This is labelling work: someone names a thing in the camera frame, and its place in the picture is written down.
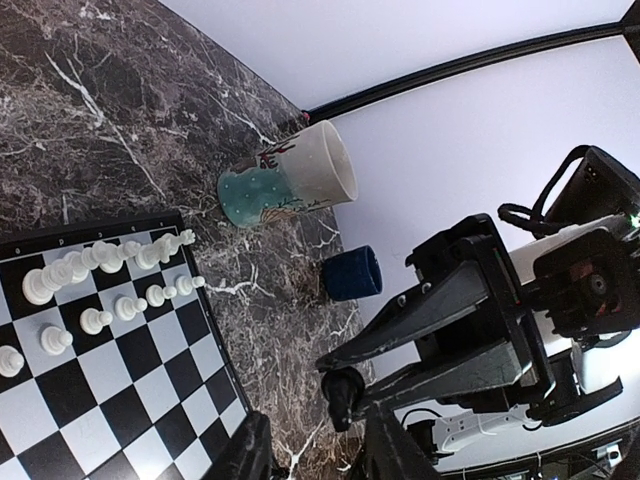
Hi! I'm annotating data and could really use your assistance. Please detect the right black frame post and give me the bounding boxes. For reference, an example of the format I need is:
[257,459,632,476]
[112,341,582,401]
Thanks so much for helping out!
[303,1,639,124]

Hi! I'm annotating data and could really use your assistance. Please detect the white pawn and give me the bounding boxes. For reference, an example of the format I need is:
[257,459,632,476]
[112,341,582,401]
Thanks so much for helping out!
[145,284,178,308]
[175,275,206,296]
[114,296,148,321]

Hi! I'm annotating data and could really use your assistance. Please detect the dark blue mug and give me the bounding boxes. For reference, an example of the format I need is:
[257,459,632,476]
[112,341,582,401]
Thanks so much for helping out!
[321,245,383,301]

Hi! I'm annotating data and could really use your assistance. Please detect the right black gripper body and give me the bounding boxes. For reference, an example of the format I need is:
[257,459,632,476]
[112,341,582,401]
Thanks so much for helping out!
[405,213,555,413]

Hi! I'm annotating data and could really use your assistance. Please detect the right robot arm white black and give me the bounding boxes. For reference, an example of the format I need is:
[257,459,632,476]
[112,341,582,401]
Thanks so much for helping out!
[316,145,639,432]

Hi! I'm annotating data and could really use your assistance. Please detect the white king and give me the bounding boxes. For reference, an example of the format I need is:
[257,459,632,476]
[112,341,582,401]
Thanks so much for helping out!
[22,252,89,305]

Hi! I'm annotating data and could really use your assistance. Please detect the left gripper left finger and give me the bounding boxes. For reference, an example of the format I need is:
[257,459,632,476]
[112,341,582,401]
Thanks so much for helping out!
[209,412,272,480]

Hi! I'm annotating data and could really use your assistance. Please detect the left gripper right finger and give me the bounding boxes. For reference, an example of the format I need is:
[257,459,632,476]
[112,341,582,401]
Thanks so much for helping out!
[364,406,441,480]

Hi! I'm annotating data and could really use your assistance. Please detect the white rook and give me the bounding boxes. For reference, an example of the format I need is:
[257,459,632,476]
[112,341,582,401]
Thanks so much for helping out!
[135,229,196,270]

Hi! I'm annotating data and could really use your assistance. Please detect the cream seashell mug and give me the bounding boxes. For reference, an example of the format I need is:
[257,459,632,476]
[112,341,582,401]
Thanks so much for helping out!
[217,120,359,228]

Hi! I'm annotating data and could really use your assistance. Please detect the black chess pawn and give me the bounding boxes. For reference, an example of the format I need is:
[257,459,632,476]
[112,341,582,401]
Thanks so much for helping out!
[321,367,365,433]

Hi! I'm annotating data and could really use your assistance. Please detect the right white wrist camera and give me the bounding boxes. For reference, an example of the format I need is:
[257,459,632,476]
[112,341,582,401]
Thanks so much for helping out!
[431,405,539,455]

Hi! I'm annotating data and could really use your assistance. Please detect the black white chessboard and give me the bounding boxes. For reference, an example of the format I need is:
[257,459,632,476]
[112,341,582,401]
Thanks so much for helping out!
[1,212,248,479]

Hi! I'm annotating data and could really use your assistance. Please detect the white bishop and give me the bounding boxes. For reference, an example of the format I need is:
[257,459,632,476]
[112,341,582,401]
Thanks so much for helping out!
[62,245,114,284]

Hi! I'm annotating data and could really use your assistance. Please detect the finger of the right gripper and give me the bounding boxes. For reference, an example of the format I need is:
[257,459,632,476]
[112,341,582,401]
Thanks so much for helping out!
[315,259,500,372]
[359,344,523,408]

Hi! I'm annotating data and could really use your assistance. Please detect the white knight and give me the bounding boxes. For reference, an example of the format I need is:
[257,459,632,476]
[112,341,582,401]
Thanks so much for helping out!
[98,241,142,274]

